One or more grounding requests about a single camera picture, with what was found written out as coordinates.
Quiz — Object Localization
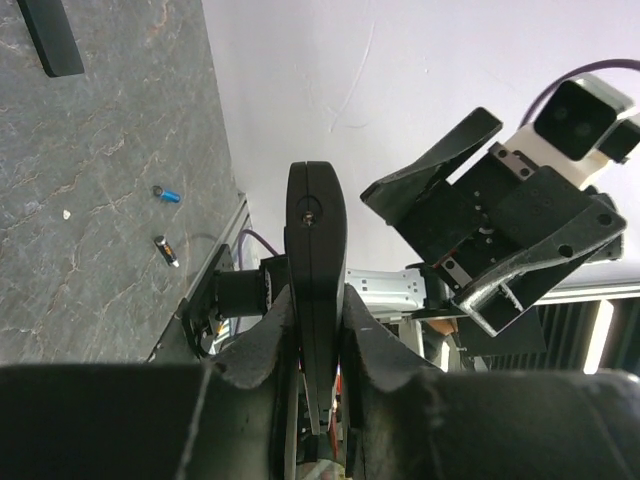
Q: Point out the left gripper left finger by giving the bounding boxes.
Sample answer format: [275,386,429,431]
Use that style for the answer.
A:
[1,290,298,479]

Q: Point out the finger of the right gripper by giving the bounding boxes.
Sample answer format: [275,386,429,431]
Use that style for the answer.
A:
[360,107,503,225]
[452,197,627,335]

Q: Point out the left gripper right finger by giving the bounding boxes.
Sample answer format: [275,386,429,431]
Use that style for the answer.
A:
[341,287,639,479]

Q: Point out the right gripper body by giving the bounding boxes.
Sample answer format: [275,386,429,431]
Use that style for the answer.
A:
[395,143,625,295]

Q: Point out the black remote control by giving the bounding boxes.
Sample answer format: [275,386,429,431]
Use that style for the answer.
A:
[284,162,348,435]

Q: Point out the black battery cover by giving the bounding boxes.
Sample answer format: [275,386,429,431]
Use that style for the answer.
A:
[17,0,85,78]

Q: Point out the grey pink-tip battery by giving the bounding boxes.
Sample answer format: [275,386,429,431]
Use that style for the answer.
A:
[154,235,180,268]

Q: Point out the light blue battery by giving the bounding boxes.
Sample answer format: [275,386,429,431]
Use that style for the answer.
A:
[152,185,181,204]

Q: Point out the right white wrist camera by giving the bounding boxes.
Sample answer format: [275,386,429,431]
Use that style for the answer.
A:
[505,74,639,190]

